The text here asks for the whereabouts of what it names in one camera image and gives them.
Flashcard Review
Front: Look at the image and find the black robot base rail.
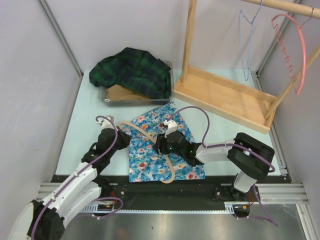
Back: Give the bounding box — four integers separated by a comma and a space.
49, 174, 261, 221

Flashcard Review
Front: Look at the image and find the wooden clothes rack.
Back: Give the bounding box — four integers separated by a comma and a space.
174, 0, 320, 134

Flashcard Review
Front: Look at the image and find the tan folded garment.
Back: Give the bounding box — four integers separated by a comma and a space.
105, 84, 151, 102

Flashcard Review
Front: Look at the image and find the purple cable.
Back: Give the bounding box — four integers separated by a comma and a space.
166, 106, 280, 227
29, 114, 125, 236

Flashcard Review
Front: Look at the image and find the blue wire hanger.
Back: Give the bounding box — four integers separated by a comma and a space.
239, 0, 265, 81

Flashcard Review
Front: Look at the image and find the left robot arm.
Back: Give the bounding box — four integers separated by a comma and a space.
8, 127, 131, 240

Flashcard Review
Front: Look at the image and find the green plaid garment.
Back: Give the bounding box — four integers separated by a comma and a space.
89, 47, 171, 99

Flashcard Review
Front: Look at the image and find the clear plastic tray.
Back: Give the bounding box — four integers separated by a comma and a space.
98, 60, 174, 107

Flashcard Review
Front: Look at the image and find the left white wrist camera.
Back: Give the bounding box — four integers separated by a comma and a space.
95, 115, 115, 129

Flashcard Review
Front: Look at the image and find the pink plastic hanger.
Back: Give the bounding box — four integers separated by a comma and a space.
271, 13, 307, 96

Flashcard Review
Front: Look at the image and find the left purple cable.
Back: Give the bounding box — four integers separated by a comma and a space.
29, 114, 125, 236

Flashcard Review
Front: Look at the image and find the beige wooden hanger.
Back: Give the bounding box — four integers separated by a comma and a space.
116, 121, 176, 184

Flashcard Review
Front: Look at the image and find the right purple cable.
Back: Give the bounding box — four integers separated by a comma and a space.
166, 106, 280, 227

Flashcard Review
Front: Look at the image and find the blue floral skirt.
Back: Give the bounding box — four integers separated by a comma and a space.
122, 102, 206, 183

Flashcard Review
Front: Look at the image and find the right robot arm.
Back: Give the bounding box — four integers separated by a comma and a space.
153, 130, 276, 202

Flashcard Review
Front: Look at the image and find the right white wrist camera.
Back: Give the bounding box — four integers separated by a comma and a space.
162, 119, 178, 138

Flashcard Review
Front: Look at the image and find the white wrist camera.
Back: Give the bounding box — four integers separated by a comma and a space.
95, 115, 115, 129
162, 119, 178, 138

